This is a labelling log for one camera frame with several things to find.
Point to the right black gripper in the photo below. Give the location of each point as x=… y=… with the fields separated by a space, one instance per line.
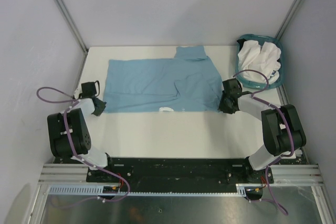
x=222 y=107

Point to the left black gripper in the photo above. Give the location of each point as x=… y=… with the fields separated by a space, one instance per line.
x=98 y=112

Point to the light blue t shirt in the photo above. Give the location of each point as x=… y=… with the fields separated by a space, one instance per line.
x=188 y=82

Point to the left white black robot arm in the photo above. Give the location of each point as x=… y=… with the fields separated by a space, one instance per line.
x=69 y=135

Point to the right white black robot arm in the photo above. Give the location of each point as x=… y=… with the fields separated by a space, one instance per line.
x=282 y=131

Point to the teal laundry basket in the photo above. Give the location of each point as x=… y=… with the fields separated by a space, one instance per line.
x=254 y=85

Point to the white t shirt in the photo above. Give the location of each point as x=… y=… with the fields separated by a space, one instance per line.
x=262 y=58

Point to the black t shirt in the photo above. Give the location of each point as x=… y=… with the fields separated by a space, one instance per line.
x=241 y=43

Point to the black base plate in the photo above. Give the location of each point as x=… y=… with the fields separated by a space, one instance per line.
x=232 y=170

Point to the aluminium front rail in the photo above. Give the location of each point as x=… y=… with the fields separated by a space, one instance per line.
x=284 y=175

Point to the right aluminium frame post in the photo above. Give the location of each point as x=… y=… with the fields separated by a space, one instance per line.
x=296 y=4

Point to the aluminium frame post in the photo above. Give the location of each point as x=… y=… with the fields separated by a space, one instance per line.
x=71 y=25
x=296 y=4

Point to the left aluminium frame post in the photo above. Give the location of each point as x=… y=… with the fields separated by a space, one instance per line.
x=71 y=25

